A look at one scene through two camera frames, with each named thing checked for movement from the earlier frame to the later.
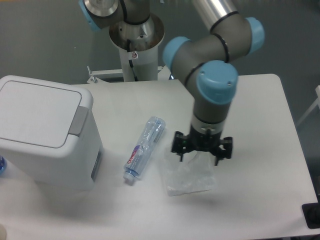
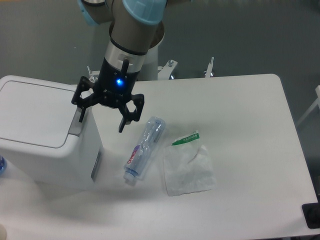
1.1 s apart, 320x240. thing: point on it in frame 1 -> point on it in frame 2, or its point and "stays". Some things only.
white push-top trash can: x=50 y=134 stays
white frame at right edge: x=317 y=103 stays
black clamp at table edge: x=311 y=214 stays
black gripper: x=205 y=142 -> x=113 y=87
